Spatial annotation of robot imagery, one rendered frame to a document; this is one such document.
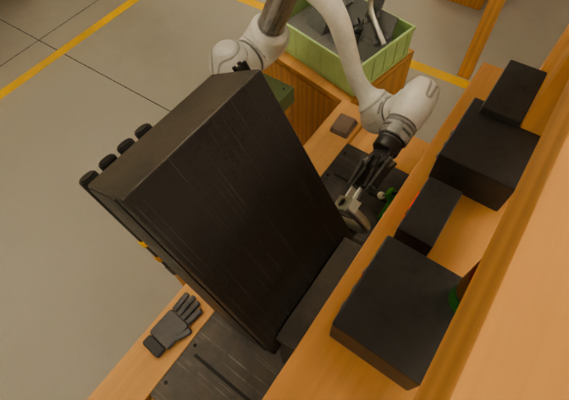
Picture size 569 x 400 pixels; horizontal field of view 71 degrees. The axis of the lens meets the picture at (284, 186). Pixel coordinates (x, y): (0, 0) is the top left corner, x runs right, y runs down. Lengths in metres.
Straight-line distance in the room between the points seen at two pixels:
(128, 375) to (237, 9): 3.24
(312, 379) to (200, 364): 0.72
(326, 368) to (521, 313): 0.41
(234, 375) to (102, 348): 1.25
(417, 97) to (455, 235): 0.52
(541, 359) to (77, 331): 2.39
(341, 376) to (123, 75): 3.18
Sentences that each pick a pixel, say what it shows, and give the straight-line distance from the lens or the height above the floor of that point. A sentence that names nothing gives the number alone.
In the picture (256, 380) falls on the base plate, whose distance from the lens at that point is 1.28.
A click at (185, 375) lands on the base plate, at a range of 1.32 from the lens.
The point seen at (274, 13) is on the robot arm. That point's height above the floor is 1.31.
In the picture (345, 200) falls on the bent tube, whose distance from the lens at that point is 1.06.
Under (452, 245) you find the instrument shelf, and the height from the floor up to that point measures 1.54.
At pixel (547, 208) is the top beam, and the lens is 0.29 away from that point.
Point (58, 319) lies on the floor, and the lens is 2.59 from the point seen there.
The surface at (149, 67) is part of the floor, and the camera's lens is 3.54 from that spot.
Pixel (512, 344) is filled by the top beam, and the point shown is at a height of 1.94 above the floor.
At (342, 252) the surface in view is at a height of 1.24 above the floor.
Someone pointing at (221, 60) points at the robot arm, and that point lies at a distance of 1.55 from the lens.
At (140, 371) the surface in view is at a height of 0.90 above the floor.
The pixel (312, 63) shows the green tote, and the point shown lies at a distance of 2.05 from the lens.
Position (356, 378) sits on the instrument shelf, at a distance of 0.63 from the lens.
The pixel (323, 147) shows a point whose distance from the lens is 1.60.
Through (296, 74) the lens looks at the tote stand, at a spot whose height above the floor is 0.77.
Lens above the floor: 2.16
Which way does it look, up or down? 58 degrees down
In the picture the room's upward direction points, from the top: 4 degrees counter-clockwise
